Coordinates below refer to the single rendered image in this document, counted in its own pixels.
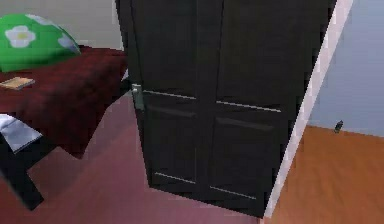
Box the black panelled room door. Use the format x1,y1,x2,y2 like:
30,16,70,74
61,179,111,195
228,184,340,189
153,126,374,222
115,0,338,219

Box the bed with dark red cover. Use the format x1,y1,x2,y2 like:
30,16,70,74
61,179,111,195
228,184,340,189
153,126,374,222
0,45,130,212

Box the green flowered pillow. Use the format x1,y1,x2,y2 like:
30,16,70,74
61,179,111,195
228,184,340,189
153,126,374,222
0,13,82,73

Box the tan book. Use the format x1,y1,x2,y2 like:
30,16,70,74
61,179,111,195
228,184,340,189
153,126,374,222
0,76,36,91

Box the grey door handle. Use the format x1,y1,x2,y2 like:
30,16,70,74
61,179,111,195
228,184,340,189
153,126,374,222
131,83,146,112

